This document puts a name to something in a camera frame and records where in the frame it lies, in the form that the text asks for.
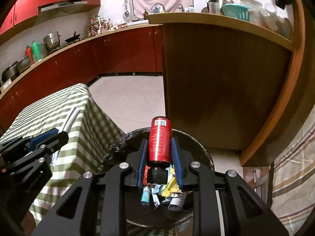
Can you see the red thermos bottle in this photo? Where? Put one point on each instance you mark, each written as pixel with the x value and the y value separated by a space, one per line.
pixel 28 53

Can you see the chrome sink faucet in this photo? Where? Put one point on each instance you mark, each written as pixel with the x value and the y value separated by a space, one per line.
pixel 158 8

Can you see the striped fabric chair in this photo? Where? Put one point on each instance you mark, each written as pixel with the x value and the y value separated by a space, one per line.
pixel 290 181

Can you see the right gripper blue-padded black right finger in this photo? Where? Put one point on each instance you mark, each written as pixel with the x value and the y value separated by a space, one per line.
pixel 181 162

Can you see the steel kettle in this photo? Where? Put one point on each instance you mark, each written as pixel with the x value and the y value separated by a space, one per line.
pixel 214 6

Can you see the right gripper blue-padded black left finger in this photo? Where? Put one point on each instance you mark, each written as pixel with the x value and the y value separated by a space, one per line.
pixel 137 162

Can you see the grey pressure cooker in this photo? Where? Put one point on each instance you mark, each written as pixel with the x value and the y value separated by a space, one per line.
pixel 10 72

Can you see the brown wooden counter unit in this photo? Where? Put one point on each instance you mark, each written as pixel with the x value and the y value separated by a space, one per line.
pixel 233 84

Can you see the green thermos jug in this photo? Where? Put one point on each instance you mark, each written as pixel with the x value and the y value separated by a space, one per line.
pixel 36 51

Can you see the red lower kitchen cabinets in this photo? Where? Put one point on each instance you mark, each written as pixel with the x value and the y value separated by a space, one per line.
pixel 129 50

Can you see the black wok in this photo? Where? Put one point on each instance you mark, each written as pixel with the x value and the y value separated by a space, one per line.
pixel 73 38

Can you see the dark cooking pot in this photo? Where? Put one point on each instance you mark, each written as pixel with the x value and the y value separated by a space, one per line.
pixel 23 64

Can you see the black bin with bag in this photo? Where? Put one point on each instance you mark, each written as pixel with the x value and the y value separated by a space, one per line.
pixel 149 216

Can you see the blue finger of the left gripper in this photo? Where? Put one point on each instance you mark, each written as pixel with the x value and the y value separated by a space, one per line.
pixel 21 146

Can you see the brown glass bottle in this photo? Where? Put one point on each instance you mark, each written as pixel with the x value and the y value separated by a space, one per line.
pixel 145 15

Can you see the red spray can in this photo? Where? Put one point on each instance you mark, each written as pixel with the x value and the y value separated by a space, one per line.
pixel 159 154

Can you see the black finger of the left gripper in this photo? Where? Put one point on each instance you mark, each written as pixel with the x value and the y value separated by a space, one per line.
pixel 47 147

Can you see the yellow snack wrapper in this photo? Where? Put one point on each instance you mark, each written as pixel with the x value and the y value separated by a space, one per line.
pixel 171 188

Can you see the light blue tube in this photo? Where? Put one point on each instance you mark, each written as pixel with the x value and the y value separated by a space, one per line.
pixel 145 199

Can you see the range hood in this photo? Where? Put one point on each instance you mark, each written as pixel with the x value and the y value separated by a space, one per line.
pixel 61 9

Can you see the white stick pen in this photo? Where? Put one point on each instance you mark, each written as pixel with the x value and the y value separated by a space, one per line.
pixel 66 127

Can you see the green white checkered tablecloth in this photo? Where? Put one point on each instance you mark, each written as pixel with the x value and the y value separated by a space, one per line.
pixel 64 171

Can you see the teal plastic basket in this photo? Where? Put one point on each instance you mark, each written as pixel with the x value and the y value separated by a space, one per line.
pixel 237 11

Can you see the spice rack with jars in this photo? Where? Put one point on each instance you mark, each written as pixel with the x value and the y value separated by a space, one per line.
pixel 97 25

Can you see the steel stock pot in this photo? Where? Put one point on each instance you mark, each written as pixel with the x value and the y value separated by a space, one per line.
pixel 51 41

